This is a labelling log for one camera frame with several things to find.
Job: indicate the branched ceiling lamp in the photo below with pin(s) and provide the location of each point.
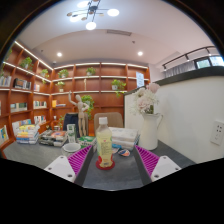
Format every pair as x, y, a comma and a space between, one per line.
90, 13

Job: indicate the dark metal railing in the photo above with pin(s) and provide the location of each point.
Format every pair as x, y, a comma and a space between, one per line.
186, 55

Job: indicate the white jug vase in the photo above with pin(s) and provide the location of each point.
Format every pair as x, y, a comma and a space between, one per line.
149, 133

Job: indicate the wooden wall shelf unit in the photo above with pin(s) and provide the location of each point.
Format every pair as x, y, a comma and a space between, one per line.
100, 71

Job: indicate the dark magazine book pile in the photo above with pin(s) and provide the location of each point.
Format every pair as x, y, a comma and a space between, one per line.
53, 136

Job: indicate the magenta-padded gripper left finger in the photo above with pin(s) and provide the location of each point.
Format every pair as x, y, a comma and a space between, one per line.
78, 160

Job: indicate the dark framed window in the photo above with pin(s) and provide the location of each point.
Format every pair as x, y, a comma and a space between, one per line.
210, 62

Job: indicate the white wall socket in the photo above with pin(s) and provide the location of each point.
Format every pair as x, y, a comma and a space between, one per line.
217, 132

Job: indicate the white mug triangle line pattern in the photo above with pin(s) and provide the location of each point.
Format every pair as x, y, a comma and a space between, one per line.
71, 147

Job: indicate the ceiling air vent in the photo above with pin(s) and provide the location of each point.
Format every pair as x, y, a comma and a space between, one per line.
119, 32

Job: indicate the yellow drink bottle white cap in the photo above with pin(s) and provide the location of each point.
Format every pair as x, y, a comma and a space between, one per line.
104, 143

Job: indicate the wooden artist mannequin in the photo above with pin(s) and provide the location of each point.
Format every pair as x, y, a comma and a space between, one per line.
81, 113

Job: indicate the blue flat book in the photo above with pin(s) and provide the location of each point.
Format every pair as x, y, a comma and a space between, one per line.
122, 146

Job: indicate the recessed ceiling spotlight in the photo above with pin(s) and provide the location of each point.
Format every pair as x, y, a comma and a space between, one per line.
140, 53
59, 54

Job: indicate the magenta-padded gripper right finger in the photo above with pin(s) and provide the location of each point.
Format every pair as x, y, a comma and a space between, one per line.
148, 160

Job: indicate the colourful book stack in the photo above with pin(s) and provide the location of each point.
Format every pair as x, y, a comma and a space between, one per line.
27, 133

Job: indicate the dark blue chair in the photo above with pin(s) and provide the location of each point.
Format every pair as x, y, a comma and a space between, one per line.
69, 119

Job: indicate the tall green white carton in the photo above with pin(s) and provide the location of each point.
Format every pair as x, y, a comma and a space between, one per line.
71, 132

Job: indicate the tan upholstered chair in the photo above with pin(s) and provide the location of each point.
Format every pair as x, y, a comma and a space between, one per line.
111, 119

